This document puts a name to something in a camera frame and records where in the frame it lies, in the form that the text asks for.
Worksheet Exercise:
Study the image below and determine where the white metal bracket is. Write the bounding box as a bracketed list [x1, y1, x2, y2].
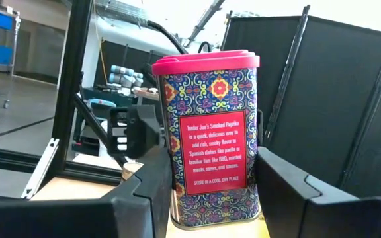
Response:
[21, 138, 60, 200]

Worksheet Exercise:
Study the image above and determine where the red-lidded patterned spice tin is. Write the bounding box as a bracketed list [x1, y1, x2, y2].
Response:
[151, 49, 263, 231]

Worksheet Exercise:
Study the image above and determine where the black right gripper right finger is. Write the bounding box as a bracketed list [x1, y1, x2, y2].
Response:
[257, 146, 381, 238]

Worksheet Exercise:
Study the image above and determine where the black folding partition screen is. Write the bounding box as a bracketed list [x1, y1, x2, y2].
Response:
[222, 5, 381, 199]

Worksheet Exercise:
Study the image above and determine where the black aluminium table frame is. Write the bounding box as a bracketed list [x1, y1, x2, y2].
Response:
[0, 0, 128, 199]

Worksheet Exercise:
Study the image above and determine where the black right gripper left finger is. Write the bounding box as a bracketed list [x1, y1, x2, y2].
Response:
[0, 145, 173, 238]

